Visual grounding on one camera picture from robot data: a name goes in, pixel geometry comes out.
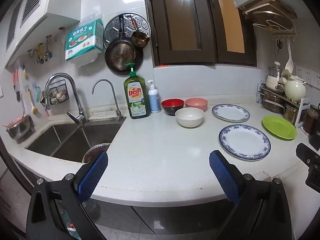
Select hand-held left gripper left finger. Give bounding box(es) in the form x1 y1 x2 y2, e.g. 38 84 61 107
26 151 108 240

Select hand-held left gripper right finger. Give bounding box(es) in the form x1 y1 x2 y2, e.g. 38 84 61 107
209 150 292 240

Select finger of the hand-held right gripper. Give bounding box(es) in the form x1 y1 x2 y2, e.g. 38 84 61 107
296 142 320 166

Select green plate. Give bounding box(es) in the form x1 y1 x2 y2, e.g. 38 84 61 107
262 115 298 140

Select blue floral white plate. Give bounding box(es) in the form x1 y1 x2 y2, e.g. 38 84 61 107
211 104 251 123
218 124 272 160

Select cream bowl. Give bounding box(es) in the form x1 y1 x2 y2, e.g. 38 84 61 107
175 107 205 128

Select pink bowl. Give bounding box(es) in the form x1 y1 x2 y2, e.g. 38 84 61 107
185 98 208 112

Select red and black bowl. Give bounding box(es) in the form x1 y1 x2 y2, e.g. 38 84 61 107
161 99 185 116

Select colander of red beans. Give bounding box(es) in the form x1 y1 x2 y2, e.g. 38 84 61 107
82 143 112 164

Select brown glass jar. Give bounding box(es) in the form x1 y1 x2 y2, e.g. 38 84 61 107
302 105 320 134

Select small steel pot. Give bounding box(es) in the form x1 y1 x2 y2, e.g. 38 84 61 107
284 102 300 124

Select stainless steel sink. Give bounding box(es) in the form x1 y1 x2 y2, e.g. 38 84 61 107
24 119 125 164

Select large steel pot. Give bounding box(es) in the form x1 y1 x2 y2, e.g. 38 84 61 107
260 92 285 113

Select cream kettle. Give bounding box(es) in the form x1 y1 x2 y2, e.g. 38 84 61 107
281 76 307 103

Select slim gooseneck faucet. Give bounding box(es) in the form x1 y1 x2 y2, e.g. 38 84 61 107
92 79 126 122

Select white pot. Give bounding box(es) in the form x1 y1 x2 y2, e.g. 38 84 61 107
265 74 285 92

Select tall chrome faucet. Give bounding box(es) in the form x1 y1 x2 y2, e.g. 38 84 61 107
44 73 90 125

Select glass lid steel pot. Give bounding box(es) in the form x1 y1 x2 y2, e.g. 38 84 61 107
268 61 284 79

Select steel strainer bowl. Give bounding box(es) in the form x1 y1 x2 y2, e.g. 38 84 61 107
5 115 35 143

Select yellow head dish brush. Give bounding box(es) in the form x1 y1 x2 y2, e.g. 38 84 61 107
26 87 38 115

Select green dish soap bottle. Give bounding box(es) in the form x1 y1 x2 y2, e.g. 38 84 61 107
123 62 151 120

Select white ladle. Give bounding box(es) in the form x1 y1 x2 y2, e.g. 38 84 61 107
285 39 294 72

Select white pump bottle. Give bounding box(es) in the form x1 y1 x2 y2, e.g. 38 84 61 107
147 80 161 114

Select pink hanging brushes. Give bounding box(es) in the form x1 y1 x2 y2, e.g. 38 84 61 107
12 69 22 102

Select black frying pan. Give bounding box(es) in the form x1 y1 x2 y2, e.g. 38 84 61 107
104 15 144 76

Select kitchen paper towel pack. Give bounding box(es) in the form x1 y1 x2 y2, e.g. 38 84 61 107
65 14 104 68

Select copper small saucepan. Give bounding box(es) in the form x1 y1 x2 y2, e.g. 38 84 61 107
130 16 150 48

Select round steel steamer tray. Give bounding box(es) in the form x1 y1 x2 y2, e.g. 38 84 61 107
103 12 152 50

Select white wall socket strip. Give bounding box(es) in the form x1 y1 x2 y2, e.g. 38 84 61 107
295 65 320 89

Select black wire basket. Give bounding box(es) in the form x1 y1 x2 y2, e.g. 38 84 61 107
45 79 70 105

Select wall water valves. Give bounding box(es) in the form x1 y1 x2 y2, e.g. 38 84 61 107
27 35 53 65

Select cutting board wall rack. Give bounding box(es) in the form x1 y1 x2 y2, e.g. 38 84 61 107
239 0 298 39

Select dark brown window frame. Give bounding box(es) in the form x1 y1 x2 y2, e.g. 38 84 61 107
144 0 258 68

